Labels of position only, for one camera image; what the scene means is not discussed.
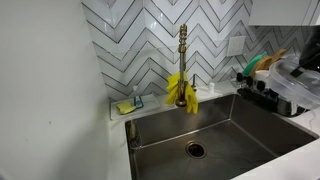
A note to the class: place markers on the small clear soap bottle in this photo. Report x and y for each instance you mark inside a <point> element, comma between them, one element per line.
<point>138,100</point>

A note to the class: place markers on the stainless steel sink basin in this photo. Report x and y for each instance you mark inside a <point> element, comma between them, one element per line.
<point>233,143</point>

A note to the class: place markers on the white mug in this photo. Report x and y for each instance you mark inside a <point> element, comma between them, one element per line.
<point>261,76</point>

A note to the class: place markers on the steel utensil cup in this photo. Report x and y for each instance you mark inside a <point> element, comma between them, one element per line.
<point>285,108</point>

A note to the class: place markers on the yellow rubber gloves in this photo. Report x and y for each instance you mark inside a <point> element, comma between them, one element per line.
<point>191,96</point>

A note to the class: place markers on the white wall outlet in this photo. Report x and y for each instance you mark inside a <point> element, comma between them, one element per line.
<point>236,46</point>

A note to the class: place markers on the white wall cabinet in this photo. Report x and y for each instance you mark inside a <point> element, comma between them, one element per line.
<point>283,11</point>

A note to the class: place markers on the small white bottle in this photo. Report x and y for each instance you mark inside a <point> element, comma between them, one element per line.
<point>211,88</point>

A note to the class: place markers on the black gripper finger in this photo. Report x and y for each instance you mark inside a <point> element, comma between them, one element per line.
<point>297,71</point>

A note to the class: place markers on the clear plastic container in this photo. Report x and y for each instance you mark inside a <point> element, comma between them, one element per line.
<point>293,86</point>

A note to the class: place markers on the gold spring neck faucet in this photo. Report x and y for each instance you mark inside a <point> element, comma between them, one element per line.
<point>182,50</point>

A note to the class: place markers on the steel dish rack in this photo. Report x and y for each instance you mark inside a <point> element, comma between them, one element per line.
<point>260,98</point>

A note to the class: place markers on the gold faucet lever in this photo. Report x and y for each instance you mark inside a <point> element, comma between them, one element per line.
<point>194,83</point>

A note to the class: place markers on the yellow sponge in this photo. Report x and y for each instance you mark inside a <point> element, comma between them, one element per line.
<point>125,107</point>

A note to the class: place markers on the dark sink caddy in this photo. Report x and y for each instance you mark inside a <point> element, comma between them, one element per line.
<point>133,131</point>

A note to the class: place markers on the wooden cutting board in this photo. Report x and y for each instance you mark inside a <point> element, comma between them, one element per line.
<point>263,63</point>
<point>276,55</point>

